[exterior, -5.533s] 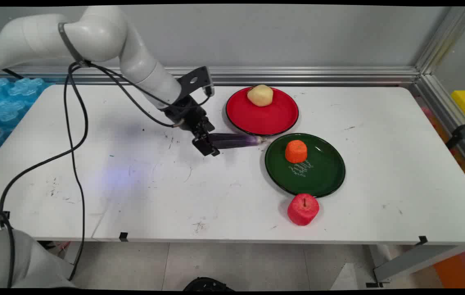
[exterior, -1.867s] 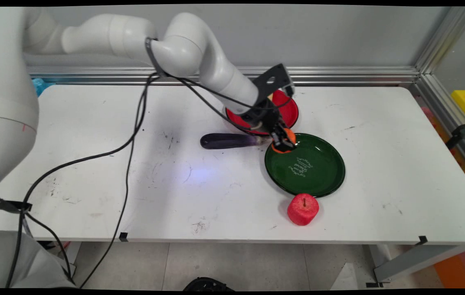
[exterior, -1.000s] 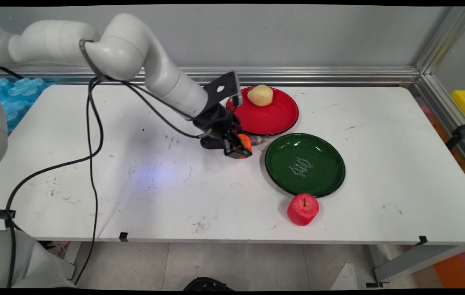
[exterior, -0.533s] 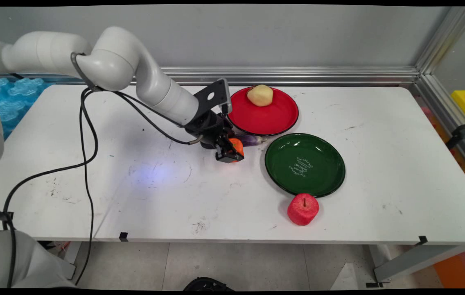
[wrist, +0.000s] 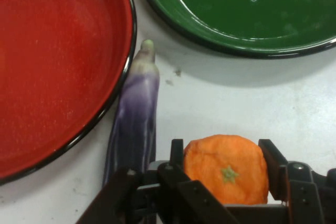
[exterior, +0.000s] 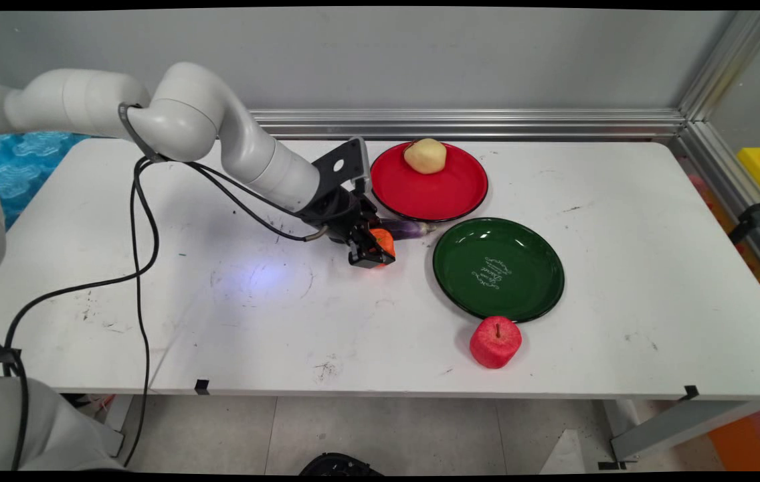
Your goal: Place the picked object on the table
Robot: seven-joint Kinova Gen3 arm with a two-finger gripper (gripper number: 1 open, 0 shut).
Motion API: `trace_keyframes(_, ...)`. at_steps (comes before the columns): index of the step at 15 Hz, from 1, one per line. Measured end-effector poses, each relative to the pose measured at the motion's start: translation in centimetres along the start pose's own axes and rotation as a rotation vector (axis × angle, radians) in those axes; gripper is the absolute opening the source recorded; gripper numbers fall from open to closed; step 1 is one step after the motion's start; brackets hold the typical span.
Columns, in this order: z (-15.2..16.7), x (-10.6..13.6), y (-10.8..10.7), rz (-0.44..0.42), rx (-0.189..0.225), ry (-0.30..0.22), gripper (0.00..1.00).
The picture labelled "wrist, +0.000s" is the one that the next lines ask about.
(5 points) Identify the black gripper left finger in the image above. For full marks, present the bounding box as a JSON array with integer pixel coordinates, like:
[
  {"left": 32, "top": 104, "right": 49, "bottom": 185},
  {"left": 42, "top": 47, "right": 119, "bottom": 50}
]
[{"left": 76, "top": 138, "right": 239, "bottom": 224}]

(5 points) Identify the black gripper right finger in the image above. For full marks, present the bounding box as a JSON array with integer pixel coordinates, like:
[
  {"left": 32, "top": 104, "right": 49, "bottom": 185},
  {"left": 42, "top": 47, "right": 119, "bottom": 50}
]
[{"left": 257, "top": 138, "right": 336, "bottom": 224}]

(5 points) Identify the orange toy tangerine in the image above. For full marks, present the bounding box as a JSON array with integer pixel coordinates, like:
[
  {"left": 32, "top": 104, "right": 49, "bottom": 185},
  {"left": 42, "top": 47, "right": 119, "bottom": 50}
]
[{"left": 183, "top": 134, "right": 270, "bottom": 206}]

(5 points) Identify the purple toy eggplant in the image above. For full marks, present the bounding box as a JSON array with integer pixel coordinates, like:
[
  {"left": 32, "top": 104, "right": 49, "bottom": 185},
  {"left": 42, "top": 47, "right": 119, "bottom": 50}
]
[{"left": 102, "top": 39, "right": 161, "bottom": 186}]

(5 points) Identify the red plate with black rim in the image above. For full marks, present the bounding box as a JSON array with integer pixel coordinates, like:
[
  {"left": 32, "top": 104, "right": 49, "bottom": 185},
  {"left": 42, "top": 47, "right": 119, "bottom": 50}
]
[{"left": 0, "top": 0, "right": 138, "bottom": 186}]

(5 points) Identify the green plate with white script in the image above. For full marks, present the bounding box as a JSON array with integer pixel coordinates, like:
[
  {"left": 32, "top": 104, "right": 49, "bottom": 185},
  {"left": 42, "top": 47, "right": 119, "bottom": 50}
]
[{"left": 135, "top": 0, "right": 336, "bottom": 60}]

